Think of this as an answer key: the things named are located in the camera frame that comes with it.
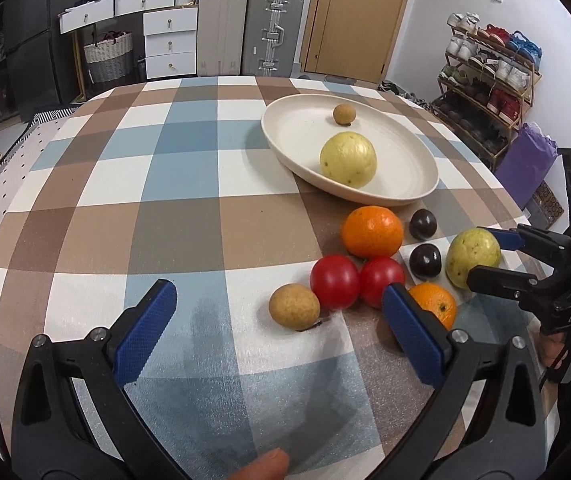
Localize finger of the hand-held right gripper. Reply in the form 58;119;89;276
476;225;571;267
466;264;541;306

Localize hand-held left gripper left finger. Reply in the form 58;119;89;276
11;279;191;480

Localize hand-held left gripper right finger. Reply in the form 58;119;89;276
382;282;559;480

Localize orange tangerine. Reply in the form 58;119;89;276
341;206;405;259
408;282;459;331

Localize red tomato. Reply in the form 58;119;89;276
359;257;407;309
310;255;361;310

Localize dark purple plum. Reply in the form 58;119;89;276
409;243;443;278
409;208;439;241

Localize cream round plate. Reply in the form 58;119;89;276
261;94;439;206

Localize large brown longan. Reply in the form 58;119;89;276
268;283;321;331

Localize person's right hand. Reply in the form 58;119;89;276
537;310;571;371

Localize person's left hand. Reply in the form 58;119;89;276
228;448;290;480

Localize patterned doormat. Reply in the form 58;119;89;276
530;180;565;223

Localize purple bag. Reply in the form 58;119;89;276
495;122;559;211

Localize wooden shoe rack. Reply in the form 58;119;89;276
430;12;543;171

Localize rows of shoes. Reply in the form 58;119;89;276
438;12;543;121

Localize small brown longan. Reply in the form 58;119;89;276
333;103;357;126

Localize grey dotted floor rug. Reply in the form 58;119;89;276
0;107;78;201

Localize wooden door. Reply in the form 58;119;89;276
299;0;416;82

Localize woven laundry basket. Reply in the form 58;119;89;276
83;31;134;84

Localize dark grey fridge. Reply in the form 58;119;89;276
2;0;66;123

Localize white drawer desk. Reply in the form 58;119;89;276
58;0;199;103

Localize grey aluminium suitcase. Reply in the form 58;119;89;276
246;0;305;78

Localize beige suitcase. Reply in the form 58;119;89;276
198;0;249;77

